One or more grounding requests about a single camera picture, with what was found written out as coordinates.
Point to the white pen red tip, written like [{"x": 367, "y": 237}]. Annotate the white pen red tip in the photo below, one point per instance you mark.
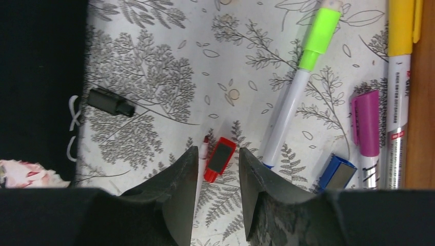
[{"x": 369, "y": 169}]

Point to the black floral cloth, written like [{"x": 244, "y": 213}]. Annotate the black floral cloth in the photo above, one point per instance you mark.
[{"x": 42, "y": 79}]

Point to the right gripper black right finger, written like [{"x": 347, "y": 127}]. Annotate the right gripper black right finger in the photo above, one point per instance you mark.
[{"x": 276, "y": 212}]

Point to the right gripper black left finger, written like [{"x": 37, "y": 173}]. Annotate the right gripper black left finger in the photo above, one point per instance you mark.
[{"x": 157, "y": 212}]

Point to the orange compartment tray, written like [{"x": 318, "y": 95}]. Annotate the orange compartment tray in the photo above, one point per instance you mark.
[{"x": 420, "y": 150}]

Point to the floral table cloth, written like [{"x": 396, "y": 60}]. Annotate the floral table cloth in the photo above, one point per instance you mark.
[{"x": 191, "y": 69}]

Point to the black pen cap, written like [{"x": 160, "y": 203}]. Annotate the black pen cap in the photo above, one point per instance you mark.
[{"x": 110, "y": 102}]

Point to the magenta pen cap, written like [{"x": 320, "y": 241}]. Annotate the magenta pen cap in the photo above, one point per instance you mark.
[{"x": 365, "y": 123}]

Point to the green pen cap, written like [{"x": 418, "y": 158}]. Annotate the green pen cap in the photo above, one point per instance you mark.
[{"x": 319, "y": 38}]

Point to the blue pen cap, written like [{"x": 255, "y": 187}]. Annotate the blue pen cap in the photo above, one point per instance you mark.
[{"x": 337, "y": 174}]

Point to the white pen green tip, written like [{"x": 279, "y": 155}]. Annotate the white pen green tip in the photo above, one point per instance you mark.
[{"x": 203, "y": 152}]

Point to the yellow pen cap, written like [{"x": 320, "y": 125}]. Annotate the yellow pen cap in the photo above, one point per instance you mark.
[{"x": 404, "y": 25}]

